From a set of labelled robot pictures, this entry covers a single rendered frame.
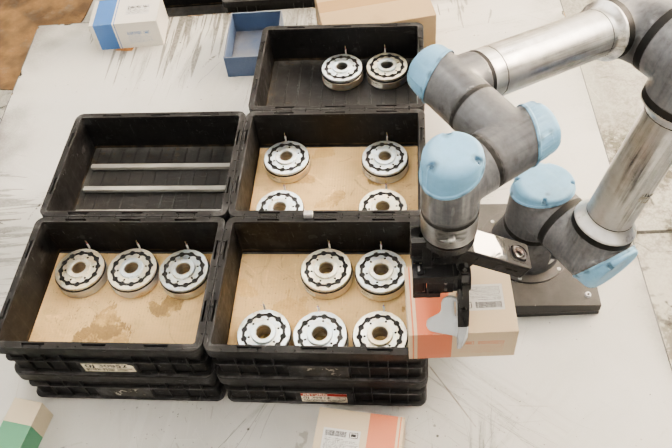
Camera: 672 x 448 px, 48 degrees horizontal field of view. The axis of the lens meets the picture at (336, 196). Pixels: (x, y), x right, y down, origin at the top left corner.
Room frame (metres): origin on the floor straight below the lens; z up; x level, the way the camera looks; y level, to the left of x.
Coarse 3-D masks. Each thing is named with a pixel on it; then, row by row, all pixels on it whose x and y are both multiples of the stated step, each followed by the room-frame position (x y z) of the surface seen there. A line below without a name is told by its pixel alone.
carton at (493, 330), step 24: (408, 288) 0.61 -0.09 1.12; (480, 288) 0.59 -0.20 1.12; (504, 288) 0.59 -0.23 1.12; (408, 312) 0.57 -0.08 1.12; (432, 312) 0.56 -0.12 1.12; (480, 312) 0.55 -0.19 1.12; (504, 312) 0.55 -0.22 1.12; (408, 336) 0.54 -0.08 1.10; (432, 336) 0.53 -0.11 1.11; (480, 336) 0.52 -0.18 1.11; (504, 336) 0.52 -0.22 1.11
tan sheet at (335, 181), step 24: (264, 168) 1.16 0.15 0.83; (312, 168) 1.14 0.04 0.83; (336, 168) 1.13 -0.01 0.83; (360, 168) 1.12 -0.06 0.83; (408, 168) 1.10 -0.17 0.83; (264, 192) 1.08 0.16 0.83; (312, 192) 1.07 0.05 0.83; (336, 192) 1.06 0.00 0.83; (360, 192) 1.05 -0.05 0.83; (408, 192) 1.03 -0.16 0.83
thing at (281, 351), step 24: (264, 216) 0.94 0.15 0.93; (288, 216) 0.93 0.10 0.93; (336, 216) 0.91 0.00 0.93; (360, 216) 0.91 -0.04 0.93; (384, 216) 0.90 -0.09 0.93; (408, 216) 0.89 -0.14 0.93; (216, 288) 0.78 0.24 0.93; (216, 312) 0.73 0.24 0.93; (384, 360) 0.60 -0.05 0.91; (408, 360) 0.60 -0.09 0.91
